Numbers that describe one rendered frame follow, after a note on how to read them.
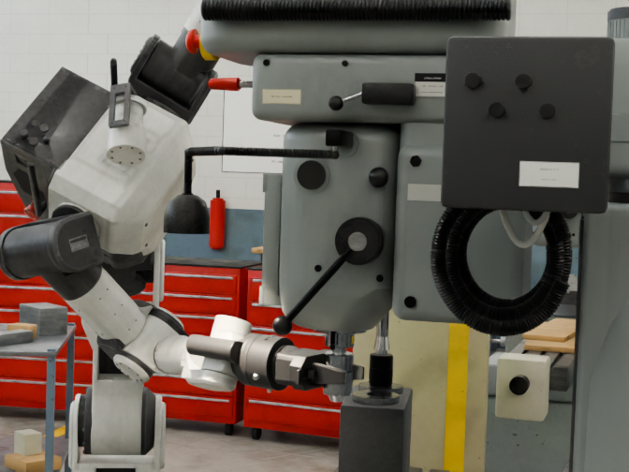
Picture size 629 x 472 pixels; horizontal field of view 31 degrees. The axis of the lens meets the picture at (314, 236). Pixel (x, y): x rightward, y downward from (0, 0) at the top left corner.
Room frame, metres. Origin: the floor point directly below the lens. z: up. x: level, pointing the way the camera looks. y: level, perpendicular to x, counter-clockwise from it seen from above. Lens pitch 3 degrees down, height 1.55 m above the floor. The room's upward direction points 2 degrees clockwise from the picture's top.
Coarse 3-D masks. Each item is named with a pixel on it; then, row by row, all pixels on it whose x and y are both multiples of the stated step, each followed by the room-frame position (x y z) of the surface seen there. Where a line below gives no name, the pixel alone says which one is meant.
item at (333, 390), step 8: (344, 368) 1.80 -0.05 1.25; (352, 368) 1.81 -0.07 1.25; (352, 376) 1.81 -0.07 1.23; (328, 384) 1.80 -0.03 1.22; (336, 384) 1.79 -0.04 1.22; (344, 384) 1.80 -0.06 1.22; (352, 384) 1.81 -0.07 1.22; (328, 392) 1.80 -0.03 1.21; (336, 392) 1.79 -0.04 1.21; (344, 392) 1.80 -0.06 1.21; (352, 392) 1.82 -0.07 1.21
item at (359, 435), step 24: (360, 384) 2.27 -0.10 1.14; (360, 408) 2.11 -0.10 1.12; (384, 408) 2.11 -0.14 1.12; (408, 408) 2.21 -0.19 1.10; (360, 432) 2.11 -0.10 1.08; (384, 432) 2.11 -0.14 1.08; (408, 432) 2.24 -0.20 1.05; (360, 456) 2.11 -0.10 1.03; (384, 456) 2.11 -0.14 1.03; (408, 456) 2.27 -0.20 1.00
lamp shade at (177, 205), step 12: (168, 204) 1.78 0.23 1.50; (180, 204) 1.77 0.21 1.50; (192, 204) 1.77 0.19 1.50; (204, 204) 1.78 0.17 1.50; (168, 216) 1.77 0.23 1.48; (180, 216) 1.76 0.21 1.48; (192, 216) 1.76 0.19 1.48; (204, 216) 1.77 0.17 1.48; (168, 228) 1.77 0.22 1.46; (180, 228) 1.76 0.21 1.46; (192, 228) 1.76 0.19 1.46; (204, 228) 1.78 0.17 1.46
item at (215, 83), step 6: (216, 78) 1.97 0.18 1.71; (222, 78) 1.97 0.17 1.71; (228, 78) 1.96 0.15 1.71; (234, 78) 1.96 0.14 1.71; (210, 84) 1.97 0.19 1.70; (216, 84) 1.96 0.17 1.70; (222, 84) 1.96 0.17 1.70; (228, 84) 1.96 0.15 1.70; (234, 84) 1.95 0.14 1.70; (240, 84) 1.96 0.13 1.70; (246, 84) 1.96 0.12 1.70; (252, 84) 1.95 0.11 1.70; (228, 90) 1.97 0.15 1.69; (234, 90) 1.96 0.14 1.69
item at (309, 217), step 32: (320, 128) 1.74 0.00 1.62; (352, 128) 1.72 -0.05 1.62; (384, 128) 1.72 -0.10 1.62; (288, 160) 1.75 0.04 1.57; (320, 160) 1.72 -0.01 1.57; (352, 160) 1.72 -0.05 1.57; (384, 160) 1.71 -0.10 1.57; (288, 192) 1.75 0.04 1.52; (320, 192) 1.73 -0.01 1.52; (352, 192) 1.72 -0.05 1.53; (384, 192) 1.71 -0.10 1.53; (288, 224) 1.75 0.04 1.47; (320, 224) 1.73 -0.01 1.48; (384, 224) 1.71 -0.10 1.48; (288, 256) 1.75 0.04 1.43; (320, 256) 1.73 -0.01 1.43; (384, 256) 1.71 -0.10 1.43; (288, 288) 1.75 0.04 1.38; (352, 288) 1.71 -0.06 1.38; (384, 288) 1.71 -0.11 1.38; (320, 320) 1.75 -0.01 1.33; (352, 320) 1.75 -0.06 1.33
